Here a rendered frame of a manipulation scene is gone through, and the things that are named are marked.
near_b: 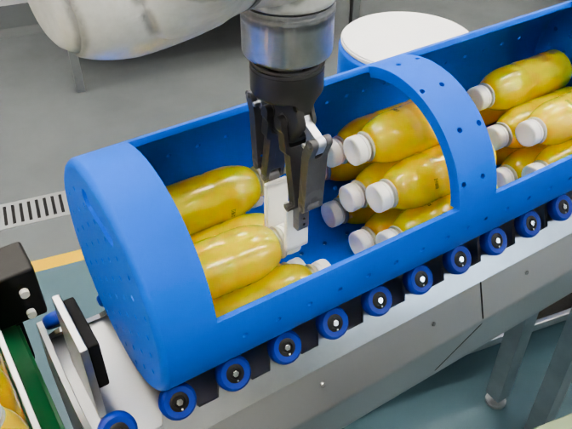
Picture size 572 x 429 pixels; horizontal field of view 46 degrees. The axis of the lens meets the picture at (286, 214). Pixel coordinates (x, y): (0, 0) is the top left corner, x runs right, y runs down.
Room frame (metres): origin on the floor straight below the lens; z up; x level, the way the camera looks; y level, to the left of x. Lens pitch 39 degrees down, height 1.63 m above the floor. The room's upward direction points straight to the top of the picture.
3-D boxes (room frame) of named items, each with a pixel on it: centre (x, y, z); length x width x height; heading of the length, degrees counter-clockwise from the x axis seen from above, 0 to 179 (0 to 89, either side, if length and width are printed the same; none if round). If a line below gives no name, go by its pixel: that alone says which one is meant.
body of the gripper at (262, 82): (0.61, 0.00, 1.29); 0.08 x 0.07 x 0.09; 33
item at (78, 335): (0.52, 0.24, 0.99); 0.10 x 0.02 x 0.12; 33
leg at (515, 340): (1.14, -0.60, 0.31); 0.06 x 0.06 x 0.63; 33
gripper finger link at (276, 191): (0.63, 0.01, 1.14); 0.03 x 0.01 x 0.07; 123
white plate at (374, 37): (1.31, -0.25, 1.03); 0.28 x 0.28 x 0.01
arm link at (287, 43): (0.61, 0.00, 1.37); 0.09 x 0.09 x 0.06
